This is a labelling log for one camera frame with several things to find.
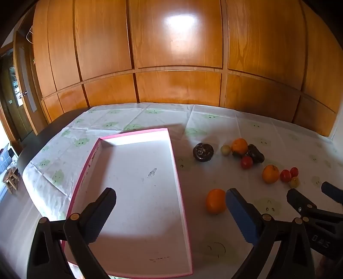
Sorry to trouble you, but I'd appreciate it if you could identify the dark speckled round fruit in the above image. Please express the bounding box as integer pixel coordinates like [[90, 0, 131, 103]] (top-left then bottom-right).
[[193, 143, 214, 162]]

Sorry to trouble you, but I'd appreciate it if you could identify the dark brown oblong fruit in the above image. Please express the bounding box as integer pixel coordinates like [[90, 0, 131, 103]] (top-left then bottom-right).
[[247, 144, 265, 164]]

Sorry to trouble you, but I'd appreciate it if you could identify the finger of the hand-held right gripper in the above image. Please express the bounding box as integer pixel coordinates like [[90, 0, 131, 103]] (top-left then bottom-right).
[[321, 182, 343, 202], [286, 188, 318, 215]]

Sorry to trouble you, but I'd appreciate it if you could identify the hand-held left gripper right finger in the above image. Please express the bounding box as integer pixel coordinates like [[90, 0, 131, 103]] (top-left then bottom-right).
[[226, 188, 315, 279]]

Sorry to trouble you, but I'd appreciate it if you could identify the small wooden stool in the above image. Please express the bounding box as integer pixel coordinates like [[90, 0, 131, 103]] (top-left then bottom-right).
[[3, 168, 21, 194]]

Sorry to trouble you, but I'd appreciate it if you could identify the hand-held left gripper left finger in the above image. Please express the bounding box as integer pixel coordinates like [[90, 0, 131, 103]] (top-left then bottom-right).
[[27, 187, 117, 279]]

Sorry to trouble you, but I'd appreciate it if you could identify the wooden door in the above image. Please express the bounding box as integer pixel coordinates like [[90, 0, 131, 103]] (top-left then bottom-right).
[[12, 31, 41, 136]]

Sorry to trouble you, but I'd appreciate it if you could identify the oval orange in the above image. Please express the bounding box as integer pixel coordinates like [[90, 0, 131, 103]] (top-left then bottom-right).
[[205, 188, 227, 214]]

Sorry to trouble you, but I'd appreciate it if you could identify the wooden panelled wardrobe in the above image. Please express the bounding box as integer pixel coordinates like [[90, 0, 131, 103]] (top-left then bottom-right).
[[32, 0, 343, 137]]

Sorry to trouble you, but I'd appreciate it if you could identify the pink and white cardboard box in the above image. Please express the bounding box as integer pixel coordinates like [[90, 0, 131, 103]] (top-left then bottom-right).
[[61, 128, 193, 279]]

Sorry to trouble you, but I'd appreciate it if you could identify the round orange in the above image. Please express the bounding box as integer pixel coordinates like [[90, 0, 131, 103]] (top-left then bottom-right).
[[262, 165, 280, 184]]

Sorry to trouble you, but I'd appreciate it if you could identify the orange with green leaf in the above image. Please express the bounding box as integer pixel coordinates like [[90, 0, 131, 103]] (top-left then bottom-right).
[[231, 138, 248, 157]]

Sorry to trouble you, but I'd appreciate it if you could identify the cloud print tablecloth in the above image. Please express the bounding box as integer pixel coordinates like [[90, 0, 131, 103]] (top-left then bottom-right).
[[21, 103, 343, 279]]

